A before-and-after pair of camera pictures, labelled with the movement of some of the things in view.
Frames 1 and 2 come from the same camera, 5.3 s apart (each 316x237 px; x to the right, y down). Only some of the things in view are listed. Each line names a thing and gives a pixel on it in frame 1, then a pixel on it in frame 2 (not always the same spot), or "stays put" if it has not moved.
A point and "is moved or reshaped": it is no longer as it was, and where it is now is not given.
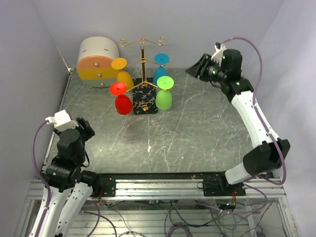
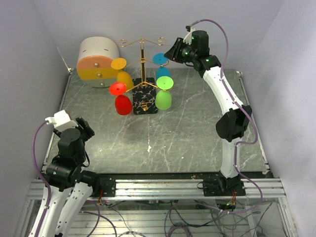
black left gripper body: [86, 132] stays put
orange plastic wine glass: [123, 76] stays put
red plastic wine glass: [123, 103] stays put
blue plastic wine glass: [161, 59] is moved or reshaped
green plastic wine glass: [164, 96] stays put
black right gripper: [198, 70] → [173, 54]
